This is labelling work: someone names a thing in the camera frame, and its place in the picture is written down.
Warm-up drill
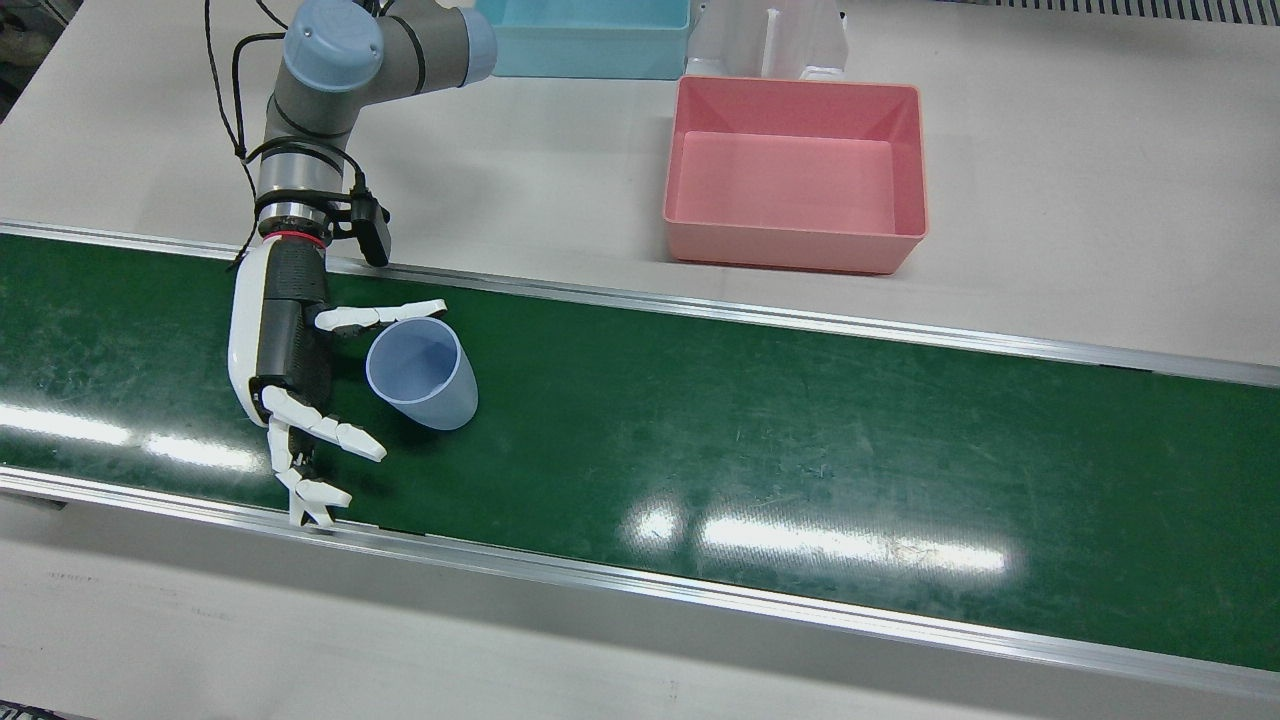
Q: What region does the clear plastic container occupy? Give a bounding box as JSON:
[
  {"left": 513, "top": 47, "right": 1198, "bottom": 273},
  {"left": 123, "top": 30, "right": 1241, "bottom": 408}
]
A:
[{"left": 686, "top": 0, "right": 851, "bottom": 83}]

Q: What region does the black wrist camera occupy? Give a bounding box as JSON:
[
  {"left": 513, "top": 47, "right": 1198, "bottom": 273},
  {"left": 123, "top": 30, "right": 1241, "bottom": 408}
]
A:
[{"left": 345, "top": 192, "right": 393, "bottom": 269}]

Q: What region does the ribbed metal grating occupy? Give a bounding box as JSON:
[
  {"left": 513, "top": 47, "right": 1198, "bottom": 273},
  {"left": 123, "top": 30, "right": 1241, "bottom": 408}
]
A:
[{"left": 985, "top": 0, "right": 1280, "bottom": 26}]

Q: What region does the blue plastic cup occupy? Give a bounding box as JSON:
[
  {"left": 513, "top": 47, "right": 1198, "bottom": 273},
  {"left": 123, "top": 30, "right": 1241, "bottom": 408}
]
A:
[{"left": 364, "top": 317, "right": 480, "bottom": 432}]

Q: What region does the pink plastic box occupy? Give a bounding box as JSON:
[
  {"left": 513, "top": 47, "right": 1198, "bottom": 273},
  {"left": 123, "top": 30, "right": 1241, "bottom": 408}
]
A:
[{"left": 662, "top": 75, "right": 929, "bottom": 276}]

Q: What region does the blue plastic box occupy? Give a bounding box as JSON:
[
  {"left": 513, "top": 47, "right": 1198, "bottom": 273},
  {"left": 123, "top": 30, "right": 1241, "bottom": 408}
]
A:
[{"left": 475, "top": 0, "right": 693, "bottom": 81}]

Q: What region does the black camera cable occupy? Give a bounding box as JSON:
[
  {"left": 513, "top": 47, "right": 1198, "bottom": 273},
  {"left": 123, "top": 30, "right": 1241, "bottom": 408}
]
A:
[{"left": 203, "top": 0, "right": 366, "bottom": 273}]

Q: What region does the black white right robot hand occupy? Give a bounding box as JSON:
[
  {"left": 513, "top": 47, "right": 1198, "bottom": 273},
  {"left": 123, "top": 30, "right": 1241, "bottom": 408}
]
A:
[{"left": 227, "top": 232, "right": 449, "bottom": 529}]

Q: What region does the green conveyor belt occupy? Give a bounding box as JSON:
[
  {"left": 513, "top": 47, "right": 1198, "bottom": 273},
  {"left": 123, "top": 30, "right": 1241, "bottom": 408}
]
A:
[
  {"left": 0, "top": 220, "right": 1280, "bottom": 701},
  {"left": 0, "top": 235, "right": 1280, "bottom": 673}
]

